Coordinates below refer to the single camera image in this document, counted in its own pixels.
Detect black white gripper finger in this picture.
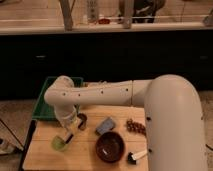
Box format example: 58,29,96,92
64,132,74,144

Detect wooden post right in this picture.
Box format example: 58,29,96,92
123,0,134,29

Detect black and white brush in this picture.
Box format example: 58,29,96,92
127,150,147,165

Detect grey blue sponge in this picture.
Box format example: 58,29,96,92
96,117,116,135

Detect wooden post left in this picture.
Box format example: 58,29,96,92
59,0,73,31

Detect green plastic tray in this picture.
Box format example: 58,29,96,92
32,76,84,122

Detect red object on shelf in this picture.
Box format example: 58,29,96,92
98,18,110,24

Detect brown grape bunch toy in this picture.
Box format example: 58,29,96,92
126,119,146,135

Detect green plastic cup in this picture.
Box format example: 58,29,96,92
51,136,67,151

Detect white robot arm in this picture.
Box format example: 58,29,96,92
44,74,208,171

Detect wooden post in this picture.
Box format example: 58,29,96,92
59,0,73,31
123,0,134,29

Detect dark brown wooden bowl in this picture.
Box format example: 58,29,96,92
95,131,125,163

